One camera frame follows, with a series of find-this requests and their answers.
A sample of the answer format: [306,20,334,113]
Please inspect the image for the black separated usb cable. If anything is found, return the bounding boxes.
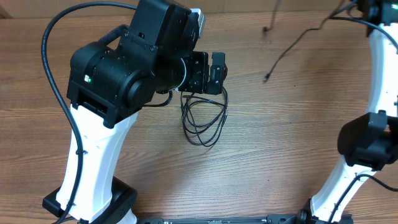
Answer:
[262,0,358,83]

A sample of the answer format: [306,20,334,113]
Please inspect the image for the black cable bundle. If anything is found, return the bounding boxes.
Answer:
[180,86,229,148]

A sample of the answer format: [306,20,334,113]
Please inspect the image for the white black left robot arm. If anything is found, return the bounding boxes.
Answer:
[41,1,228,223]

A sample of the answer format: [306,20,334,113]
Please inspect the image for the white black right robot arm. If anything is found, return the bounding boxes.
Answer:
[287,1,397,223]

